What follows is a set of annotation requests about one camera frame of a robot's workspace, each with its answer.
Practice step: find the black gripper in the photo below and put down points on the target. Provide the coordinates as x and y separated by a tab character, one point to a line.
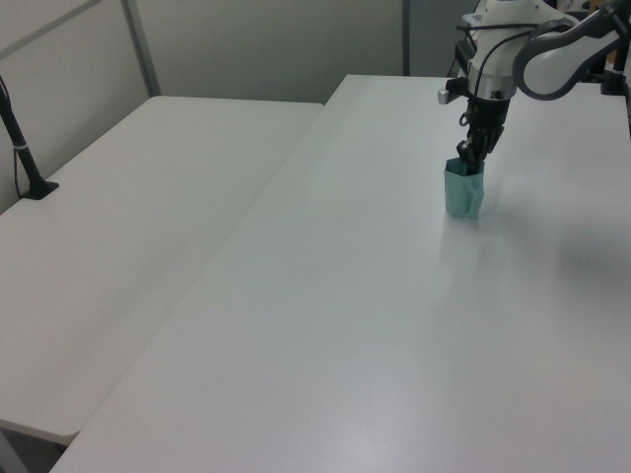
489	112

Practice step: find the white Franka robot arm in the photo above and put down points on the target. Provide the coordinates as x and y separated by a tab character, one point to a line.
547	64

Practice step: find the black clamped pole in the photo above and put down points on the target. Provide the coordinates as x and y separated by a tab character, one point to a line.
612	81

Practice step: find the white side table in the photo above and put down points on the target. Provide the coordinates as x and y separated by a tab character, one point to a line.
123	222

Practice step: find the grey metal partition post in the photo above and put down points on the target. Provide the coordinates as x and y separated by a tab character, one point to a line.
143	49

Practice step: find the black camera stand pole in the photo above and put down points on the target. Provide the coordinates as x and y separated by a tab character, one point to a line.
24	157

